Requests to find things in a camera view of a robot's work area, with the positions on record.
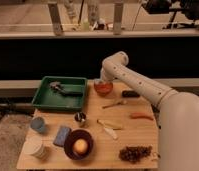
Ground black rectangular block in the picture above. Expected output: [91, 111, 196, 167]
[122, 90, 140, 98]

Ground black camera on stand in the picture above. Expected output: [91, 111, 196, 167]
[141, 0, 199, 29]

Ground blue cup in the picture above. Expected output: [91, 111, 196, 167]
[30, 117, 46, 134]

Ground dark brown bowl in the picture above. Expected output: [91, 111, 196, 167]
[64, 129, 93, 160]

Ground blue sponge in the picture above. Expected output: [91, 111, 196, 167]
[53, 126, 71, 147]

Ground wooden spoon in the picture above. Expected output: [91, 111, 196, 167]
[102, 100, 127, 109]

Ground red bowl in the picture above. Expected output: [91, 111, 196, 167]
[94, 79, 113, 96]

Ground orange ball in bowl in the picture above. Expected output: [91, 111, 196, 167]
[73, 139, 88, 155]

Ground white stacked cups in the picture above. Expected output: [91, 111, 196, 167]
[25, 137, 47, 159]

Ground orange carrot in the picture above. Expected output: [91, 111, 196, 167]
[129, 113, 153, 120]

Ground bunch of dark grapes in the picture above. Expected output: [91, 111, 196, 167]
[119, 146, 152, 163]

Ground small metal cup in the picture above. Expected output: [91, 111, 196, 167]
[74, 112, 86, 127]

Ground grey tool in tray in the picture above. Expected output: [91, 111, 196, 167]
[49, 81, 83, 96]

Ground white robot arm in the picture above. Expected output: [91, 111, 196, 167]
[100, 51, 199, 171]

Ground green plastic tray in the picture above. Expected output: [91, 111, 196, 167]
[32, 76, 87, 112]

